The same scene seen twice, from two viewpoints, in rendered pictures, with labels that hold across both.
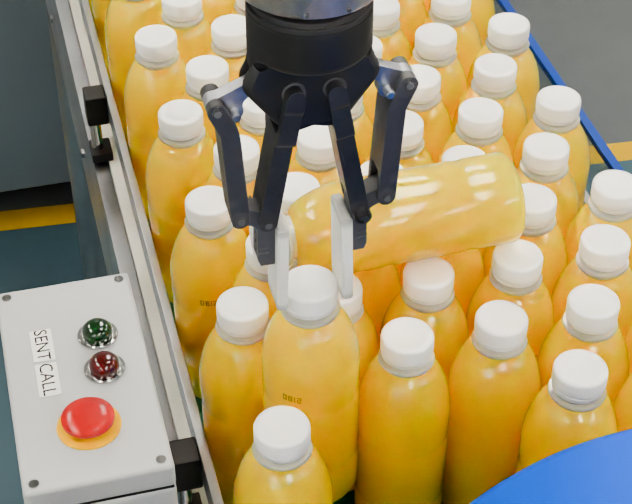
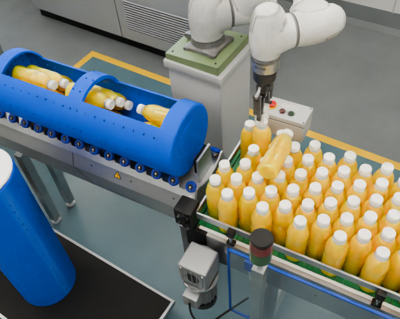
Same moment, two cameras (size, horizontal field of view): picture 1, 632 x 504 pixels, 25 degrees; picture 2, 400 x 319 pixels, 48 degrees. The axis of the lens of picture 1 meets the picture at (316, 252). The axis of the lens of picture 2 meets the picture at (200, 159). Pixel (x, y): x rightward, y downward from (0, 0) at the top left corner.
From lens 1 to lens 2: 1.75 m
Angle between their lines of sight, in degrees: 82
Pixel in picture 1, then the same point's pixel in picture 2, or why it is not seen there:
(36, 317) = (302, 109)
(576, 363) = (225, 163)
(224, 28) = (381, 180)
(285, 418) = (250, 124)
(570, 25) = not seen: outside the picture
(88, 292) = (303, 118)
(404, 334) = (254, 147)
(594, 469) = (186, 105)
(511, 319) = (243, 162)
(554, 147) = (283, 205)
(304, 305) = not seen: hidden behind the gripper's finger
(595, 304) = (235, 176)
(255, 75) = not seen: hidden behind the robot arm
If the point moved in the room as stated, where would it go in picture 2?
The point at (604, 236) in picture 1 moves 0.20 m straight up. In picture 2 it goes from (250, 191) to (251, 150)
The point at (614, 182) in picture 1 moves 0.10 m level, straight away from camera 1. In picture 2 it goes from (262, 206) to (283, 227)
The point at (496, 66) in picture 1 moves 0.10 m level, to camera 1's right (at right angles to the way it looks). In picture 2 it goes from (323, 218) to (304, 239)
